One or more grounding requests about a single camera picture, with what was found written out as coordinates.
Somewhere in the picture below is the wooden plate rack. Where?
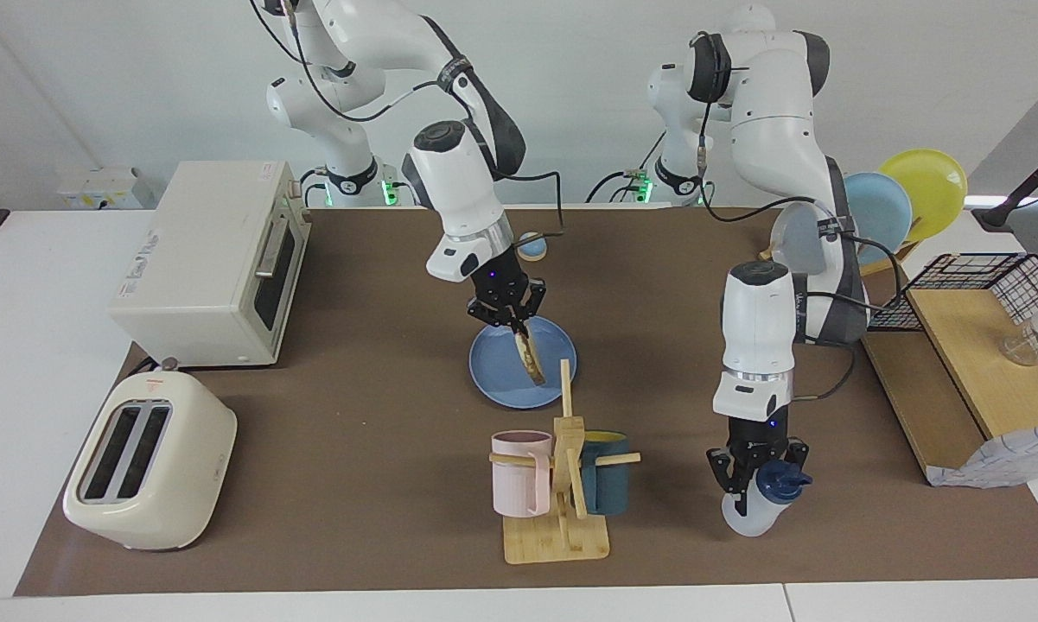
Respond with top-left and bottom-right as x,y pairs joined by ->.
759,240 -> 921,279

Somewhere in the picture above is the wooden mug tree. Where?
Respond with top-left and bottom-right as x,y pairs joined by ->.
489,359 -> 642,565

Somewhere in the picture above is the white wall socket box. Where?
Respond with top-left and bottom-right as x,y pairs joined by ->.
58,167 -> 155,210

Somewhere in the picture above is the toasted bread slice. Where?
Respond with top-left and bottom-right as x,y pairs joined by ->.
513,331 -> 547,387

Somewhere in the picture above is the light blue plate in rack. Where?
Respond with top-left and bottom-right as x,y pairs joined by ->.
843,172 -> 914,264

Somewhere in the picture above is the yellow plate in rack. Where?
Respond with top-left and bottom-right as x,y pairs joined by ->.
879,149 -> 969,243

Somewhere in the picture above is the grey plate in rack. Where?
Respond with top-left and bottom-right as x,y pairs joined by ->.
769,201 -> 832,270

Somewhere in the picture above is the blue round plate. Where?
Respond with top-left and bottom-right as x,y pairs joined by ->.
469,315 -> 578,409

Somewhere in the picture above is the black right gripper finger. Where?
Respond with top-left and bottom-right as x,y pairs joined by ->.
512,278 -> 548,340
468,296 -> 519,340

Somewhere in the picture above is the wooden shelf wire basket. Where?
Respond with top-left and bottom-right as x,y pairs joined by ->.
858,289 -> 1038,486

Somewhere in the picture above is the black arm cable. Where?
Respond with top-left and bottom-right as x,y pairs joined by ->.
251,0 -> 564,238
696,30 -> 869,405

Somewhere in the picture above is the black wire basket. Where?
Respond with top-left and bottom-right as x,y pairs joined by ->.
858,252 -> 1038,398

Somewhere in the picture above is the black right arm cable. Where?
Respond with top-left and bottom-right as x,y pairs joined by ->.
251,0 -> 564,238

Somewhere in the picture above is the cream two-slot toaster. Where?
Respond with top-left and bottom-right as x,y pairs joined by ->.
62,359 -> 239,552

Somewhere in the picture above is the pink mug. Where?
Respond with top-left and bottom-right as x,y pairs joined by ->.
491,429 -> 554,518

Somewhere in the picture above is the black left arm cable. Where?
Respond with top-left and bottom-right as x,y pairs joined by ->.
696,30 -> 869,405

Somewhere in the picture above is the clear glass cup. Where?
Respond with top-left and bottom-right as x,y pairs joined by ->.
1000,333 -> 1038,368

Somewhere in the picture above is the cream toaster oven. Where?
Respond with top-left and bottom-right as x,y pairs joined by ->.
108,160 -> 312,368

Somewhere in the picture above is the white blue patterned cloth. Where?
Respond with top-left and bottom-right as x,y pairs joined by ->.
925,422 -> 1038,490

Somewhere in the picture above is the squeeze bottle with navy cap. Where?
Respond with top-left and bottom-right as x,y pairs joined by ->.
722,460 -> 815,538

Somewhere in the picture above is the teal mug with yellow inside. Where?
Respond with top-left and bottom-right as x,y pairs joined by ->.
577,429 -> 632,517

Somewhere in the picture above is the brown table mat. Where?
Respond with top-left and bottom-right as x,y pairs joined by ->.
13,206 -> 1038,599

